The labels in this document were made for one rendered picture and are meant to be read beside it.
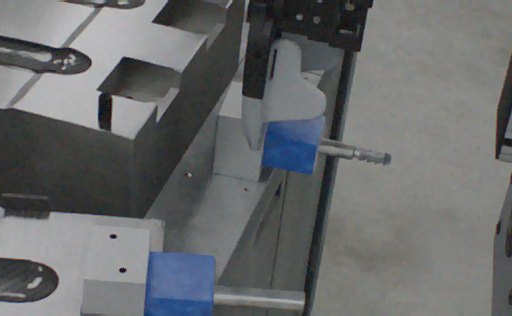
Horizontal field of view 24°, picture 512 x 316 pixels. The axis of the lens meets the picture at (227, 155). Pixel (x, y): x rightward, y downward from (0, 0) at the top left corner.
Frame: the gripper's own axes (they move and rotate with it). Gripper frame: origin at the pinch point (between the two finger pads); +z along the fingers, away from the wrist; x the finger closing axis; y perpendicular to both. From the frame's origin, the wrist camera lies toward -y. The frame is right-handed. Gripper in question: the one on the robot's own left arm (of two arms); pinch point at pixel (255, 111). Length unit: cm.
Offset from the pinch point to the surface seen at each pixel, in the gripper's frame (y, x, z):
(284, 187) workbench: -1, 39, 35
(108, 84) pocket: -10.0, -5.6, -3.5
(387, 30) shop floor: 6, 177, 84
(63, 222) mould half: -8.9, -18.5, -0.9
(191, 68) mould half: -5.0, -1.0, -3.3
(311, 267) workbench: 3, 68, 69
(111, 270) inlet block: -3.9, -25.0, -3.6
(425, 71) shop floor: 16, 161, 84
